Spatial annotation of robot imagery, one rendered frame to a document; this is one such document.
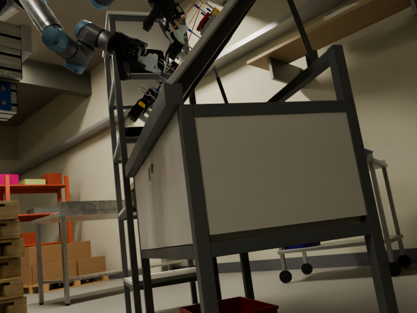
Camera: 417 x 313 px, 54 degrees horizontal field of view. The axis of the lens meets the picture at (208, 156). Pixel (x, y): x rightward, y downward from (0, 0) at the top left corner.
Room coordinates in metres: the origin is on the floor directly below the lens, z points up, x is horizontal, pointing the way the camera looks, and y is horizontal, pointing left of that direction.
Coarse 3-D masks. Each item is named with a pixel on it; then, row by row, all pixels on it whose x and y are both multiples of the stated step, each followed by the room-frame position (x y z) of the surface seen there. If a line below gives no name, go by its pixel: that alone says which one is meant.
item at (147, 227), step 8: (144, 168) 1.86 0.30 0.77; (136, 176) 2.14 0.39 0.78; (144, 176) 1.88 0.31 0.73; (136, 184) 2.16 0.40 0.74; (144, 184) 1.90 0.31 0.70; (152, 184) 1.70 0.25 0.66; (136, 192) 2.19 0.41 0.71; (144, 192) 1.92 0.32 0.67; (152, 192) 1.71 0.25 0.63; (144, 200) 1.95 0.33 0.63; (152, 200) 1.73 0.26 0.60; (144, 208) 1.97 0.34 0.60; (152, 208) 1.75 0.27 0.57; (144, 216) 2.00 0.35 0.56; (152, 216) 1.77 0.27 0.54; (144, 224) 2.02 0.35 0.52; (152, 224) 1.79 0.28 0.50; (144, 232) 2.05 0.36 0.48; (152, 232) 1.81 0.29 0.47; (144, 240) 2.07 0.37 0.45; (152, 240) 1.84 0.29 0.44; (144, 248) 2.10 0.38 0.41; (152, 248) 1.86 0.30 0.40
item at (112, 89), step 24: (120, 24) 2.42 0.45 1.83; (120, 96) 2.29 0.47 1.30; (192, 96) 2.43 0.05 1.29; (120, 120) 2.29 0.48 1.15; (120, 144) 2.29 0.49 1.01; (120, 192) 2.82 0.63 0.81; (120, 216) 2.67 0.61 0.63; (120, 240) 2.81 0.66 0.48; (192, 264) 2.96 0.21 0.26; (216, 264) 2.43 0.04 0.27; (192, 288) 2.95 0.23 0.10; (216, 288) 2.43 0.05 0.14
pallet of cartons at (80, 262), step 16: (32, 256) 6.05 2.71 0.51; (48, 256) 6.23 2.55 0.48; (80, 256) 6.63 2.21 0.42; (96, 256) 6.46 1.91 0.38; (32, 272) 6.00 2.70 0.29; (48, 272) 5.85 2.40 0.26; (80, 272) 6.22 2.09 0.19; (96, 272) 6.44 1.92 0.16; (32, 288) 5.96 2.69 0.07; (48, 288) 5.82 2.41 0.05
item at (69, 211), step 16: (64, 208) 3.82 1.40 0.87; (80, 208) 3.94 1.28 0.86; (96, 208) 4.06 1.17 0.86; (112, 208) 4.19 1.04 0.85; (64, 224) 3.85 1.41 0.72; (64, 240) 3.84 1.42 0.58; (64, 256) 3.83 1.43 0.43; (64, 272) 3.83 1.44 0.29; (112, 272) 4.27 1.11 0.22; (64, 288) 3.85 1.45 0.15
